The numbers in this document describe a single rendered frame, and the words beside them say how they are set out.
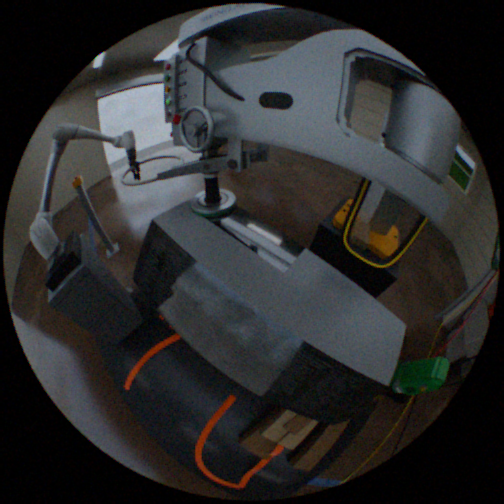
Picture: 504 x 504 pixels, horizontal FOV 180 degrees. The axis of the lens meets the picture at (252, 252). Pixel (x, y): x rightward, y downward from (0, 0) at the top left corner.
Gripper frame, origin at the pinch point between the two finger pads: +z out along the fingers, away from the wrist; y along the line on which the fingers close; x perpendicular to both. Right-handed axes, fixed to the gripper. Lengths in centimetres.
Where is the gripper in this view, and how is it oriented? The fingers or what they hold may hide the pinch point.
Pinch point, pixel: (136, 176)
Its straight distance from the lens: 150.0
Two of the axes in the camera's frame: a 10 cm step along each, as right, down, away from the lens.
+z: -1.1, 6.1, 7.8
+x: 3.4, -7.2, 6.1
